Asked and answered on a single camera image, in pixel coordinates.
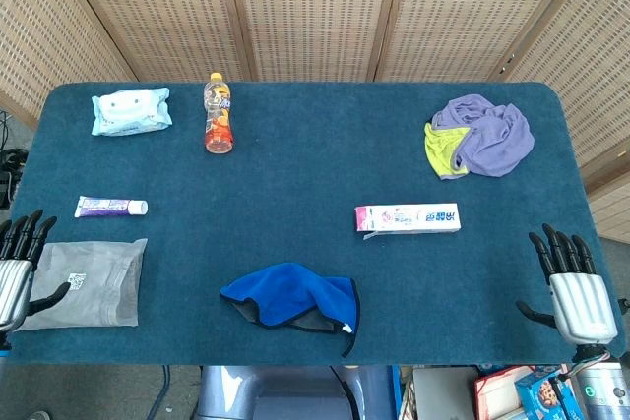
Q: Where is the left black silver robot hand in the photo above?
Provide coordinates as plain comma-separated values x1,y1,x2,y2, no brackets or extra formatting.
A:
0,209,73,337

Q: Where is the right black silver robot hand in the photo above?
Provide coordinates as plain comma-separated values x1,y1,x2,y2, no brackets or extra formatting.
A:
515,223,619,346

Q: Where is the purple white toothpaste tube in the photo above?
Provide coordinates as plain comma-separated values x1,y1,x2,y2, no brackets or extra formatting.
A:
74,195,150,219

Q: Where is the white pink toothpaste box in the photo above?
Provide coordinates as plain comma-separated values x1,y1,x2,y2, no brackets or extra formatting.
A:
353,202,463,242

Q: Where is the blue cookie box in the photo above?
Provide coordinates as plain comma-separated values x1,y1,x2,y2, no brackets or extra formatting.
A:
514,365,585,420

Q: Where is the grey flat laptop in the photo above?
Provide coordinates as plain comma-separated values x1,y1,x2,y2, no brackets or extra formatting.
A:
411,366,481,420

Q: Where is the purple yellow cloth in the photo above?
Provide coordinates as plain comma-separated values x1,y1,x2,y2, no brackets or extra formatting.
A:
423,92,536,182

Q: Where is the light blue wet wipes pack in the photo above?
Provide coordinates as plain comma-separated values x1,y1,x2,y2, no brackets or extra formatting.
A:
91,87,172,138

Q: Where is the orange drink plastic bottle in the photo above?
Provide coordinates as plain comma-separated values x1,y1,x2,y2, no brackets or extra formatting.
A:
203,72,234,154

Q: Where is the blue grey microfibre cloth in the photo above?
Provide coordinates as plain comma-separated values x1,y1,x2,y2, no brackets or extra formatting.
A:
220,262,361,359

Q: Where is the grey blue robot torso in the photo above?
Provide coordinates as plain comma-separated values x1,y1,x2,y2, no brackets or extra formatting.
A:
196,365,400,420

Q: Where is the dark teal table mat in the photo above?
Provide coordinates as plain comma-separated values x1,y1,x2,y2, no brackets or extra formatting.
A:
7,82,624,367

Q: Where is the bamboo folding screen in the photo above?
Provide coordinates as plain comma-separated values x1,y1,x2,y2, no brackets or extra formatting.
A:
0,0,630,244

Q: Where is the black equipment with cables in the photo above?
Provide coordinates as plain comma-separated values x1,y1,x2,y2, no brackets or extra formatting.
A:
0,109,29,210

